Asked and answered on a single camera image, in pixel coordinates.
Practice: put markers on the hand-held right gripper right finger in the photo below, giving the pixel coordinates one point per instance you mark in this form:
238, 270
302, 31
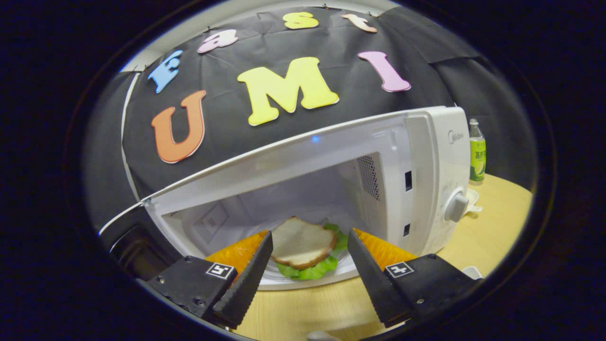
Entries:
374, 284

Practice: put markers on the black backdrop cloth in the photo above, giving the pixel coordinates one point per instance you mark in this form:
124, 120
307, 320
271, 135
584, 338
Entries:
331, 42

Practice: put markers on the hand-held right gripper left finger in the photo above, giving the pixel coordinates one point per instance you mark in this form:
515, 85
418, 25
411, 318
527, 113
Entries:
246, 284

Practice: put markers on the bread lettuce sandwich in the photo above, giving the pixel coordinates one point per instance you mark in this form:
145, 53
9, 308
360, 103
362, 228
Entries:
300, 244

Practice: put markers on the green label drink bottle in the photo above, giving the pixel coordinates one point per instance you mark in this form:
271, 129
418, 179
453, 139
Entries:
477, 161

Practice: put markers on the white divided grain dish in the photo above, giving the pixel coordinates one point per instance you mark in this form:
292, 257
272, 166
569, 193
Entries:
473, 199

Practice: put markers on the white microwave oven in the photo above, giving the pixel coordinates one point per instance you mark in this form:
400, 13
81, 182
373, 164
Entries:
426, 156

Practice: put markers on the small white sandwich tray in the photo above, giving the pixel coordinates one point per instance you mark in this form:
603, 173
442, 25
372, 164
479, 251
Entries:
473, 273

